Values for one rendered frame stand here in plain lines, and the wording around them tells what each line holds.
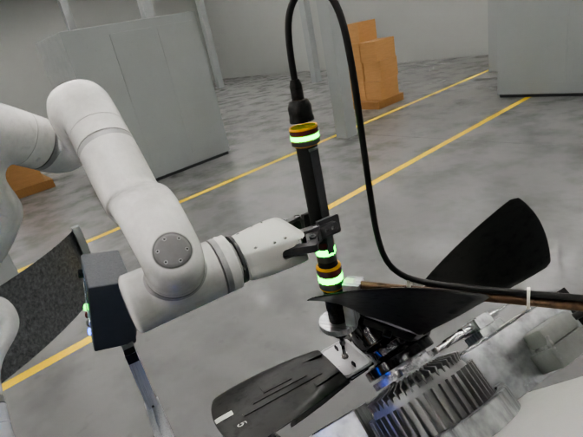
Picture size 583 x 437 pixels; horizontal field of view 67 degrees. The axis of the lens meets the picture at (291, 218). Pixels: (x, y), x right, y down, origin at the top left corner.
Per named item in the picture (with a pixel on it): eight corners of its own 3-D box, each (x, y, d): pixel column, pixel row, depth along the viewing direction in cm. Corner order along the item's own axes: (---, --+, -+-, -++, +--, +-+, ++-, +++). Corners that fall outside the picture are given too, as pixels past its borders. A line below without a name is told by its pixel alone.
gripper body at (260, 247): (224, 270, 71) (284, 244, 75) (249, 296, 62) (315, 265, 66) (211, 230, 68) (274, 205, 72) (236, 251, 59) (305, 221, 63)
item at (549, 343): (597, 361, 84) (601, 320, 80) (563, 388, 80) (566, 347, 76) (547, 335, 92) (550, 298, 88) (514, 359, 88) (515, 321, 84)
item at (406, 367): (452, 344, 83) (445, 335, 83) (407, 373, 74) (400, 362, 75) (408, 371, 92) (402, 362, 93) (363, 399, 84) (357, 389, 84)
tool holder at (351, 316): (374, 316, 80) (367, 270, 76) (362, 342, 74) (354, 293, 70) (328, 309, 84) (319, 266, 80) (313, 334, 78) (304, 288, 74)
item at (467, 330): (426, 362, 88) (511, 308, 109) (433, 359, 86) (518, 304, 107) (420, 353, 88) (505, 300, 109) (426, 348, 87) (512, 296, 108)
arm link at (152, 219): (122, 88, 63) (220, 259, 53) (137, 156, 77) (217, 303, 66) (57, 105, 60) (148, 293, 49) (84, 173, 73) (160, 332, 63)
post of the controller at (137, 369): (158, 405, 125) (135, 351, 118) (147, 410, 124) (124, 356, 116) (156, 398, 128) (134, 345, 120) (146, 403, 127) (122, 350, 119)
